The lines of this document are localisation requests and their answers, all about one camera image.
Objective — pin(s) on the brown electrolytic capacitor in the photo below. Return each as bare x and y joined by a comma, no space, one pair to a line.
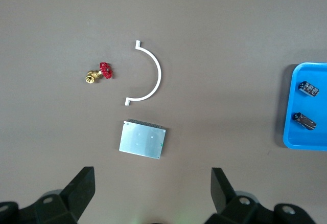
305,121

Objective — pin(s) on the silver metal power supply box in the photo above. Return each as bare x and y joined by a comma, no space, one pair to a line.
141,139

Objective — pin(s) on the white curved plastic bracket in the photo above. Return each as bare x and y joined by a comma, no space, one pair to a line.
159,77

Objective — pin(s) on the brass valve red handwheel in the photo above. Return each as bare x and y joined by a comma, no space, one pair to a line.
105,70

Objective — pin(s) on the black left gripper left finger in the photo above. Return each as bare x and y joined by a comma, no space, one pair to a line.
76,193

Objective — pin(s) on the blue plastic tray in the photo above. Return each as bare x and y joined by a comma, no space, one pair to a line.
293,137

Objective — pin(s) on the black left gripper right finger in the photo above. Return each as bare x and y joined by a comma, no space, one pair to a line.
221,190

